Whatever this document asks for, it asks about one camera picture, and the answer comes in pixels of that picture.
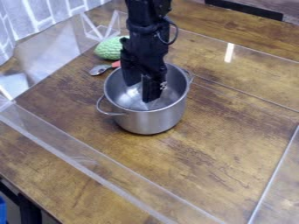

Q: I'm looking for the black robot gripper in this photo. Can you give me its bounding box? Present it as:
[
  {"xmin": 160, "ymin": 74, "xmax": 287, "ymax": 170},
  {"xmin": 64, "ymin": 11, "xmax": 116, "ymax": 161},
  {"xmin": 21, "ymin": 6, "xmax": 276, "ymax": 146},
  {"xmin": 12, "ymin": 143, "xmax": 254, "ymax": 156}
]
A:
[{"xmin": 120, "ymin": 19, "xmax": 170, "ymax": 103}]

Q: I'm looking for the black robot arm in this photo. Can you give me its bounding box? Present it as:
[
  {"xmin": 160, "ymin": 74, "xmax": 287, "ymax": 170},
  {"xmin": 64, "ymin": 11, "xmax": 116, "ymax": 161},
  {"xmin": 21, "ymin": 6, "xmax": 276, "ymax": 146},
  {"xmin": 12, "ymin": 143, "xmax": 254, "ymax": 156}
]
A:
[{"xmin": 120, "ymin": 0, "xmax": 171, "ymax": 103}]

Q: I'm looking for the stainless steel pot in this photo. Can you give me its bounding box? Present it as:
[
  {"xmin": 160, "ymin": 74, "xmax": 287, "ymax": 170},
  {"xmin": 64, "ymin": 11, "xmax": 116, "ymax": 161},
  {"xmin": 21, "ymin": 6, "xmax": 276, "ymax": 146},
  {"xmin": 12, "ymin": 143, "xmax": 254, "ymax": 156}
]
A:
[{"xmin": 96, "ymin": 63, "xmax": 194, "ymax": 135}]

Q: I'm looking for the green knitted cloth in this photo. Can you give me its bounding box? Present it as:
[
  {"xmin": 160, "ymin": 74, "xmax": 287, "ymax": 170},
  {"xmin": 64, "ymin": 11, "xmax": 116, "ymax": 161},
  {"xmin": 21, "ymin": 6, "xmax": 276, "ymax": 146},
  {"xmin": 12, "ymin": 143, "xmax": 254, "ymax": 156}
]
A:
[{"xmin": 93, "ymin": 35, "xmax": 128, "ymax": 60}]

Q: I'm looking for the clear acrylic barrier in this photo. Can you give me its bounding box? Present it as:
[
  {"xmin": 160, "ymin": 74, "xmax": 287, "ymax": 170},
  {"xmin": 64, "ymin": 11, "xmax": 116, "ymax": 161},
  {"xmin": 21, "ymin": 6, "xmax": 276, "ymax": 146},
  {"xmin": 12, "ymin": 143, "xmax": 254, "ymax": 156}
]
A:
[{"xmin": 0, "ymin": 13, "xmax": 299, "ymax": 224}]

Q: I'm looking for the black bar at table edge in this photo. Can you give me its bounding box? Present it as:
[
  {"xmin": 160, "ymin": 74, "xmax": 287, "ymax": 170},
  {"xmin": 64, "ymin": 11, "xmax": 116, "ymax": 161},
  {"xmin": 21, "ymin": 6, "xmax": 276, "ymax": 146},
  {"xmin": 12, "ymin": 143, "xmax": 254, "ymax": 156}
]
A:
[{"xmin": 204, "ymin": 0, "xmax": 284, "ymax": 21}]

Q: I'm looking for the white patterned curtain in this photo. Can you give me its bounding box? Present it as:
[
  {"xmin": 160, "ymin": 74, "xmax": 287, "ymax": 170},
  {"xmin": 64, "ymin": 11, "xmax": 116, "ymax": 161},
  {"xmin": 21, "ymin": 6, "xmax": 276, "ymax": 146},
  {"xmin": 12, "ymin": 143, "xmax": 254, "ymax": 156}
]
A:
[{"xmin": 0, "ymin": 0, "xmax": 111, "ymax": 66}]

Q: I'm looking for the pink handled metal spoon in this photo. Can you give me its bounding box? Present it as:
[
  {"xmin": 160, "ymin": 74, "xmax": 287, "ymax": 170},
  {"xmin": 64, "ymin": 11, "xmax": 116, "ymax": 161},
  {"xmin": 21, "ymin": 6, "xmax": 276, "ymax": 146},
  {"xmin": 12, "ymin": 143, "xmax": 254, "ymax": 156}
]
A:
[{"xmin": 88, "ymin": 60, "xmax": 120, "ymax": 76}]

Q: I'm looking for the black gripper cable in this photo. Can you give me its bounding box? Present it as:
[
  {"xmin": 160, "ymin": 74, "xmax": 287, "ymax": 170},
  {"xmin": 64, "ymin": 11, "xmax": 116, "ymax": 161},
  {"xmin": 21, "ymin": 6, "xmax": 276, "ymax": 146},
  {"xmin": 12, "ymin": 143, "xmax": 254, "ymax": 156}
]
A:
[{"xmin": 155, "ymin": 17, "xmax": 180, "ymax": 46}]

